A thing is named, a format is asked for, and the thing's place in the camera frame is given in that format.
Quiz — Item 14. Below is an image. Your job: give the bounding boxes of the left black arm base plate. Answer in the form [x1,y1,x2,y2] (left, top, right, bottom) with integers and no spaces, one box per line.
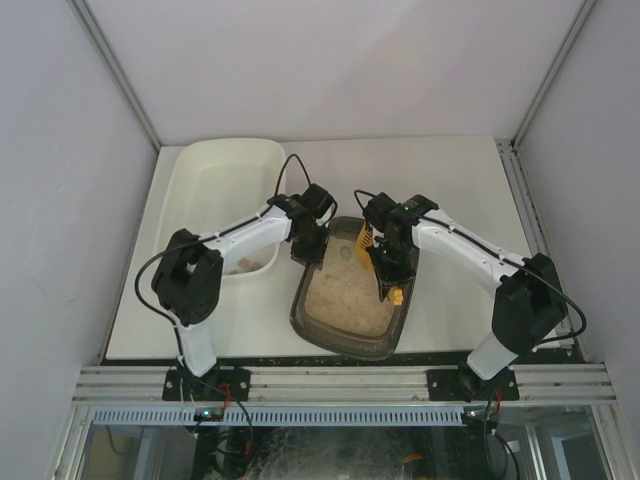
[162,367,251,402]

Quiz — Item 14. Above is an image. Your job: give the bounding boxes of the right aluminium side rail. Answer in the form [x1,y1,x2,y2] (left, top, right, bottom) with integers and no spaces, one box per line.
[495,139,586,357]

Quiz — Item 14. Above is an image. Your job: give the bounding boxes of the yellow litter scoop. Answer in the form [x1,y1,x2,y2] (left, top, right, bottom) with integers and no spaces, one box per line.
[355,221,404,307]

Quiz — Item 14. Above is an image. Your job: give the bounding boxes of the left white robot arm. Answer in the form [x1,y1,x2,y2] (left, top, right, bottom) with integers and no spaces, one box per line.
[133,154,338,378]

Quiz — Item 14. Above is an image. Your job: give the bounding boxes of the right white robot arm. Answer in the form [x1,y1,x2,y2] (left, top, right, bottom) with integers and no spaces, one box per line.
[354,189,587,400]

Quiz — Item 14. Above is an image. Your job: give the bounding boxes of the aluminium frame post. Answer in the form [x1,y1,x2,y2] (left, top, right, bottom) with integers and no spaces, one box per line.
[511,0,600,150]
[68,0,162,153]

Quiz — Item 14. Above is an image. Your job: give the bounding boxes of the grey slotted cable duct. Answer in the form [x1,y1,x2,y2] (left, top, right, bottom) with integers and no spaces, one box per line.
[93,405,465,427]

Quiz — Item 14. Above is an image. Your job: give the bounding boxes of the left aluminium frame post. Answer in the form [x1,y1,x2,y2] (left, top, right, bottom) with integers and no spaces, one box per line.
[68,0,162,153]

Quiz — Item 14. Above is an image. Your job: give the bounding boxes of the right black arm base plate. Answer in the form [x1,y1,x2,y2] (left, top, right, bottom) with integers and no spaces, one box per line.
[426,368,520,402]

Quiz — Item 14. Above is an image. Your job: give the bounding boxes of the white plastic tub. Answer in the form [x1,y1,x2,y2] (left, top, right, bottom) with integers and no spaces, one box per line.
[148,138,286,255]

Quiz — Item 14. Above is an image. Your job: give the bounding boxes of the aluminium front rail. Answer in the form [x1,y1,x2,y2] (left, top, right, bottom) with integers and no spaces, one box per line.
[72,364,617,407]

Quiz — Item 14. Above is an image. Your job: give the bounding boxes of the right aluminium frame post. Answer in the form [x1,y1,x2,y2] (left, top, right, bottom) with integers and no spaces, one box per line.
[511,0,600,150]

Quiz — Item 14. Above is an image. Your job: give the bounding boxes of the litter clump in tub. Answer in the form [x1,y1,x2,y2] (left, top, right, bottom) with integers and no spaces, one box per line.
[237,258,257,272]

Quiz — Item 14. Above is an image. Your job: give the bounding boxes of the brown litter box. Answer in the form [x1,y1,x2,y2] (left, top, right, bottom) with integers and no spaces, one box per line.
[290,216,415,361]

